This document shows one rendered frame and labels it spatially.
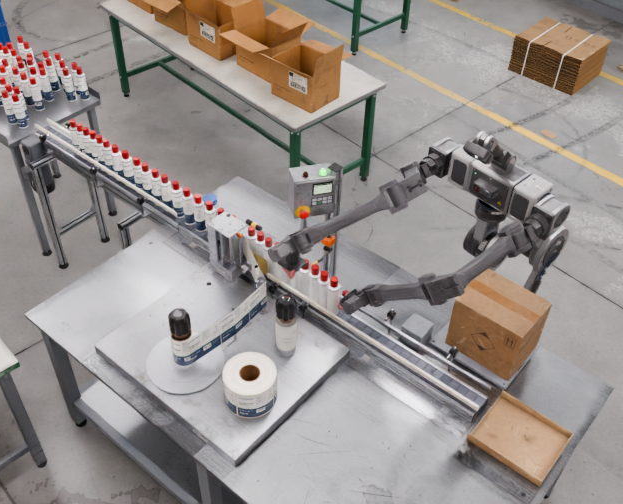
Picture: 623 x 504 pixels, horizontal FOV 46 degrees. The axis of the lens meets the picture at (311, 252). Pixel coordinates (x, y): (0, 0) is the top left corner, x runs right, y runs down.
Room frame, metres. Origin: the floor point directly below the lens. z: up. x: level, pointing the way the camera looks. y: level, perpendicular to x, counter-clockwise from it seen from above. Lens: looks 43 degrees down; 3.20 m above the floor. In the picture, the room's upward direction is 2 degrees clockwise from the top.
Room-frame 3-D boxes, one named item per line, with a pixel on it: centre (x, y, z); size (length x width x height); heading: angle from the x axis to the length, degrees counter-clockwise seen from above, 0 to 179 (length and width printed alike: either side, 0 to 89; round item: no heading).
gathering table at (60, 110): (3.71, 1.75, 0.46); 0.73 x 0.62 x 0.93; 51
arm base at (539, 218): (2.03, -0.82, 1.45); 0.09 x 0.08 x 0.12; 44
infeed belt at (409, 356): (2.15, -0.03, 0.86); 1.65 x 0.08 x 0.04; 51
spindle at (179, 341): (1.79, 0.48, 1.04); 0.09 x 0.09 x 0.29
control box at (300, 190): (2.28, 0.00, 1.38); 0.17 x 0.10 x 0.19; 106
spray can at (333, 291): (2.09, -0.10, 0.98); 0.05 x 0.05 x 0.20
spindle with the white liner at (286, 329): (1.88, 0.09, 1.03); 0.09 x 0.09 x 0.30
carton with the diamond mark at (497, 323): (1.96, -0.76, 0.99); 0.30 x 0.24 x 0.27; 50
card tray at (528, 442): (1.53, -0.80, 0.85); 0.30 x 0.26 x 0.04; 51
